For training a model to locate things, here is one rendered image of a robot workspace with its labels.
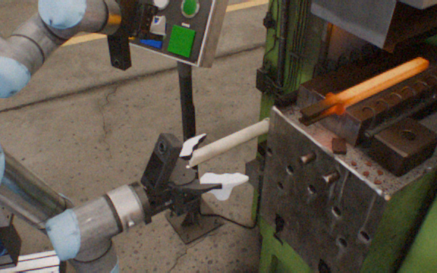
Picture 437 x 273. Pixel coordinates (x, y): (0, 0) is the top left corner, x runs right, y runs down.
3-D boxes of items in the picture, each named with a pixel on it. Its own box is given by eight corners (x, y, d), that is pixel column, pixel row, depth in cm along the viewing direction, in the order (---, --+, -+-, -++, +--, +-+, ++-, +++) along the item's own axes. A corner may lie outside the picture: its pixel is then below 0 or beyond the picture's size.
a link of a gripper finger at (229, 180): (246, 193, 82) (200, 192, 82) (248, 172, 78) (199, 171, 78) (247, 205, 79) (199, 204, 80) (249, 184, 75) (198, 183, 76)
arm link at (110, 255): (98, 241, 88) (87, 207, 81) (129, 274, 82) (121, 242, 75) (64, 265, 84) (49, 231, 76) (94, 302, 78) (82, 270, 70)
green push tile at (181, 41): (188, 58, 115) (195, 30, 114) (167, 50, 118) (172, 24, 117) (192, 58, 117) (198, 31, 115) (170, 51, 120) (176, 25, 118)
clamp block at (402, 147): (397, 179, 89) (407, 157, 85) (366, 156, 94) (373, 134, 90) (432, 157, 94) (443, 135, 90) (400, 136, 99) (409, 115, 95)
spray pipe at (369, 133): (367, 145, 93) (370, 136, 91) (357, 139, 95) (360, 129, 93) (459, 96, 108) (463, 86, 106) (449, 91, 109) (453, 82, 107)
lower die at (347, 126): (353, 147, 96) (362, 118, 91) (296, 105, 109) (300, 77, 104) (462, 89, 114) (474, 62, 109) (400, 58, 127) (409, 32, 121)
